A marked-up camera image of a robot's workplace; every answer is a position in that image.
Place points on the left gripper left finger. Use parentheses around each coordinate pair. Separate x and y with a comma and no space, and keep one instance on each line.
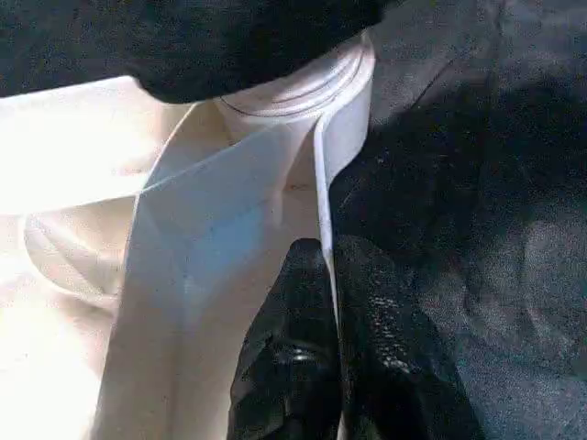
(293,353)

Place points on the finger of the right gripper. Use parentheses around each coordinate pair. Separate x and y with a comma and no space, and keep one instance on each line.
(257,46)

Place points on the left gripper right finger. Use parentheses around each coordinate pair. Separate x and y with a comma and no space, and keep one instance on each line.
(394,362)

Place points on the white plastic table leg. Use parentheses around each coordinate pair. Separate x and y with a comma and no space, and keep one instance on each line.
(298,89)

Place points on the white plastic table top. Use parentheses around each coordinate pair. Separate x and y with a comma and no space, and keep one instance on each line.
(137,229)

